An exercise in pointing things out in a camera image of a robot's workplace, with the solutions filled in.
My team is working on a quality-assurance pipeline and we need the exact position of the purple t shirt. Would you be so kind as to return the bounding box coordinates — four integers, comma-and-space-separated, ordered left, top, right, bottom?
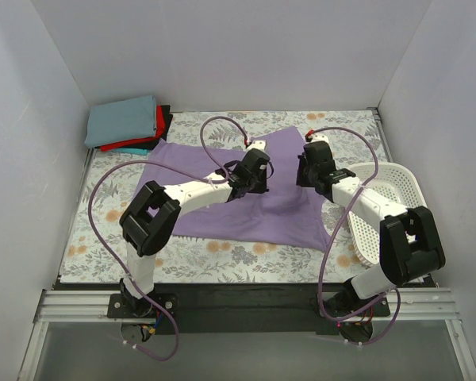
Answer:
138, 127, 330, 251

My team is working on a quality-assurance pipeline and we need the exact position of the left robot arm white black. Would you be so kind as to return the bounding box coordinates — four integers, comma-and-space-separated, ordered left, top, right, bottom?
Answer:
120, 148, 271, 318

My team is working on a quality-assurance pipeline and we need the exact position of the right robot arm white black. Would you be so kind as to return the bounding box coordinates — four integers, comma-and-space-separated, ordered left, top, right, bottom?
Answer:
297, 140, 446, 316

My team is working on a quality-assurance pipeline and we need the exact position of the white plastic basket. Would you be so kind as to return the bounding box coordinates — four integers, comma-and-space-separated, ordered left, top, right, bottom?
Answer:
347, 162, 426, 267

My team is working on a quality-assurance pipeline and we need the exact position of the folded red t shirt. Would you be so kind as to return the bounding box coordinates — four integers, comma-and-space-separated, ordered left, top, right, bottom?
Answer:
98, 107, 157, 152

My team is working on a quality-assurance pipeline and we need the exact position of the folded teal t shirt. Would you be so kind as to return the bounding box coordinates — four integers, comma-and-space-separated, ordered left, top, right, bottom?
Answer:
117, 148, 150, 156

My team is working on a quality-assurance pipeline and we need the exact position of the folded grey-blue t shirt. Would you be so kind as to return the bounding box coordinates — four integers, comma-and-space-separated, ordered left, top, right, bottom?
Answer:
84, 95, 157, 148

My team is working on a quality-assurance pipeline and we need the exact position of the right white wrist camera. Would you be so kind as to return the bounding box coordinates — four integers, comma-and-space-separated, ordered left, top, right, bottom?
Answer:
305, 132, 329, 144

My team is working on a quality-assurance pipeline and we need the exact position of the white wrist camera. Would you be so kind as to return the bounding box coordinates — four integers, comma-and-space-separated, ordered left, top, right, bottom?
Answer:
305, 132, 329, 144
246, 140, 267, 152

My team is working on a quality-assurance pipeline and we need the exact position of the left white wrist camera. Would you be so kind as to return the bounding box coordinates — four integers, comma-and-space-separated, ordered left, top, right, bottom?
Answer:
246, 140, 267, 152

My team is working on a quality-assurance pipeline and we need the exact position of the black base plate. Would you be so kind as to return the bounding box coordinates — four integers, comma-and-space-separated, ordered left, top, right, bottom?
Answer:
106, 282, 393, 337

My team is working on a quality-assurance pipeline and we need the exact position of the aluminium frame rail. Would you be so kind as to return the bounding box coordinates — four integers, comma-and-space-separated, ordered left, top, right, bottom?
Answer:
19, 283, 476, 380

